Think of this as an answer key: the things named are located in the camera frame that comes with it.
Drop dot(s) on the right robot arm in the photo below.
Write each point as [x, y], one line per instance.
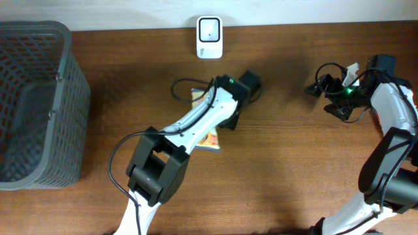
[385, 188]

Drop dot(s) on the grey plastic mesh basket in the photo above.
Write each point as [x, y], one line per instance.
[45, 101]

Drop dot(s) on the beige wet wipes pack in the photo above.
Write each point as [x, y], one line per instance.
[210, 142]

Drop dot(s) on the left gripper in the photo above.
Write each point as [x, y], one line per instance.
[231, 125]

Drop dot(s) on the white barcode scanner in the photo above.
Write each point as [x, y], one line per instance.
[209, 37]

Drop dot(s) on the red candy bag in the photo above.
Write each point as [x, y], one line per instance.
[396, 116]

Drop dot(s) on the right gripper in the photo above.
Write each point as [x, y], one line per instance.
[336, 83]

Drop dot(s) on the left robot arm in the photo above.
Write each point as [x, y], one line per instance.
[159, 162]

